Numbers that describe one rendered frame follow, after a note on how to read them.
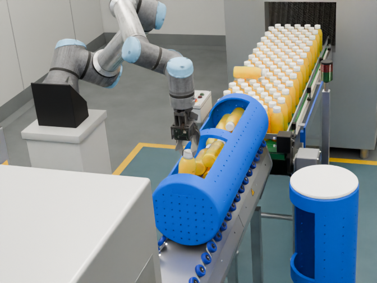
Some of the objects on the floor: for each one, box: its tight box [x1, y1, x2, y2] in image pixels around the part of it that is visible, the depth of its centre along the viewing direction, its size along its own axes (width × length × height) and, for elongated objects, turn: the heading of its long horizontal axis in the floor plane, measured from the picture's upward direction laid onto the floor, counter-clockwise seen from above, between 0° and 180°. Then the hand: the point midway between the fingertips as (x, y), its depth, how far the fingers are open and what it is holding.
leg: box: [250, 206, 264, 283], centre depth 358 cm, size 6×6×63 cm
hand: (188, 151), depth 256 cm, fingers closed on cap, 4 cm apart
